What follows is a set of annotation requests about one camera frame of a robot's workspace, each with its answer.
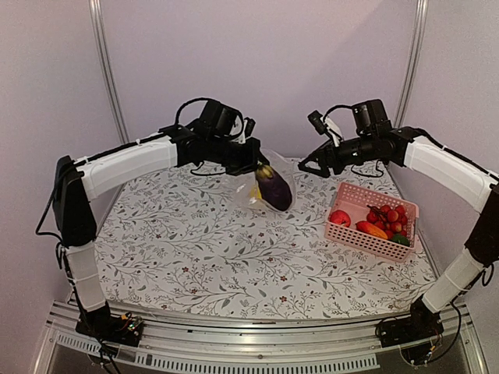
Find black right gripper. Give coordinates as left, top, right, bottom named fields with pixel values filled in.
left=298, top=133, right=376, bottom=178

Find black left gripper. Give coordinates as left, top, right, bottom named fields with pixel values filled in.
left=207, top=135, right=270, bottom=176

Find clear zip top bag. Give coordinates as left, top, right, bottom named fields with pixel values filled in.
left=233, top=149, right=296, bottom=212

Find yellow toy pepper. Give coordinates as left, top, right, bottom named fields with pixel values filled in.
left=249, top=185, right=262, bottom=203

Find purple toy eggplant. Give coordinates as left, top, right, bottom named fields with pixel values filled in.
left=255, top=165, right=292, bottom=211

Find red toy apple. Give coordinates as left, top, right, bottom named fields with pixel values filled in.
left=328, top=210, right=351, bottom=228

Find orange toy mango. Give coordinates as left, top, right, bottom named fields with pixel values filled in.
left=356, top=221, right=388, bottom=240

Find red toy lychee bunch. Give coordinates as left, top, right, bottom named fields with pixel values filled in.
left=366, top=204, right=409, bottom=239

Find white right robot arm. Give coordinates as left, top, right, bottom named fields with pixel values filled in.
left=299, top=99, right=498, bottom=340

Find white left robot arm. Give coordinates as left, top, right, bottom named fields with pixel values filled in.
left=51, top=97, right=267, bottom=338

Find pink plastic basket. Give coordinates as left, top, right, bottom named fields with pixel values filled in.
left=324, top=182, right=419, bottom=262

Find dark green toy avocado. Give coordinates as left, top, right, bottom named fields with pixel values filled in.
left=390, top=234, right=410, bottom=247

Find floral white table mat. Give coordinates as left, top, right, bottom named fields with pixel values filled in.
left=96, top=164, right=435, bottom=319

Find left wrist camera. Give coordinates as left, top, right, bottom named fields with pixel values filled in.
left=237, top=117, right=256, bottom=143

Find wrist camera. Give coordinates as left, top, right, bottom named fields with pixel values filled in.
left=237, top=117, right=256, bottom=143
left=307, top=111, right=343, bottom=147

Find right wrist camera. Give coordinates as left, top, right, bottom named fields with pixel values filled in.
left=307, top=111, right=343, bottom=147

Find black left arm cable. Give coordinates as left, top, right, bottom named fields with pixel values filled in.
left=174, top=97, right=210, bottom=125

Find right aluminium frame post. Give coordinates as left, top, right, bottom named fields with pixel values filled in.
left=394, top=0, right=429, bottom=128

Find aluminium frame post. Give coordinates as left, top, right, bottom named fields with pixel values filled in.
left=394, top=0, right=429, bottom=128
left=88, top=0, right=129, bottom=144

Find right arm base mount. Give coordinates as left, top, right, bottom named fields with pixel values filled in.
left=375, top=313, right=444, bottom=348

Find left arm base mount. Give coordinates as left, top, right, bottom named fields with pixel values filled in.
left=76, top=310, right=143, bottom=347

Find left aluminium frame post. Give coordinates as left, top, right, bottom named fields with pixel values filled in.
left=88, top=0, right=129, bottom=144

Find front aluminium rail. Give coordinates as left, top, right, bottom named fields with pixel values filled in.
left=31, top=300, right=492, bottom=373

